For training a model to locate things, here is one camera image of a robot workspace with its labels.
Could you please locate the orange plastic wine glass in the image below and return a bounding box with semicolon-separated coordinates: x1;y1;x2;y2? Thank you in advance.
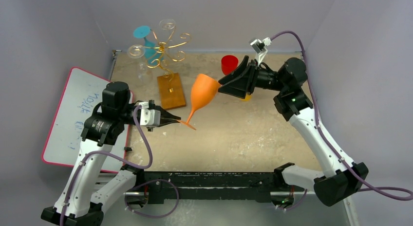
177;74;221;130

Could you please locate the clear wine glass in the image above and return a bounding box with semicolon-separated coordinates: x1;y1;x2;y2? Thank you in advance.
159;19;176;33
127;44;153;86

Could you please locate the blue plastic wine glass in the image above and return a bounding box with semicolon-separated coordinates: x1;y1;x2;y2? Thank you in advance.
133;25;161;66

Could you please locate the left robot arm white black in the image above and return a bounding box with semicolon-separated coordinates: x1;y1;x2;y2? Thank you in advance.
41;81;180;226

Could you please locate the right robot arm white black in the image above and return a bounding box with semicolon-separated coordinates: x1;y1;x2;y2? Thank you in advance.
218;56;369;207

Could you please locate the yellow plastic wine glass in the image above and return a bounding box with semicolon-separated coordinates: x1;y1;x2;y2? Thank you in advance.
241;94;252;102

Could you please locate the red plastic wine glass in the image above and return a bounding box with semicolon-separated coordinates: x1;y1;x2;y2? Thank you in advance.
221;55;239;75

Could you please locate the wooden rack base board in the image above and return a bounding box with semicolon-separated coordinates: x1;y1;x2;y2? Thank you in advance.
157;73;187;110

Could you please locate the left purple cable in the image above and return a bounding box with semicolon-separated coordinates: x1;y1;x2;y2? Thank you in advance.
59;104;153;226

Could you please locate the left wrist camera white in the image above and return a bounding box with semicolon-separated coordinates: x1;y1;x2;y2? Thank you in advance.
138;100;161;132

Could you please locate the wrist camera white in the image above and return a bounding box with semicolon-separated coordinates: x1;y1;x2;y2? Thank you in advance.
138;100;161;132
249;37;272;65

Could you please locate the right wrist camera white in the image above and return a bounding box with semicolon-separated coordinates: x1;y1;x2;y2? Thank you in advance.
249;37;272;65

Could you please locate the whiteboard with pink frame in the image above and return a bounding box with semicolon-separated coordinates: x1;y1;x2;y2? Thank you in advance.
41;67;133;173

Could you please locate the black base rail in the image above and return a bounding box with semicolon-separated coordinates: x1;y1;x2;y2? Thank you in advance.
121;164;303;205

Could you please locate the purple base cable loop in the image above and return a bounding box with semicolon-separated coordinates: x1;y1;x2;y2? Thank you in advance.
124;178;180;219

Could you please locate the gold wire wine glass rack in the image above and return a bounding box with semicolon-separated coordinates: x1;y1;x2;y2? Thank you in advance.
146;26;192;76

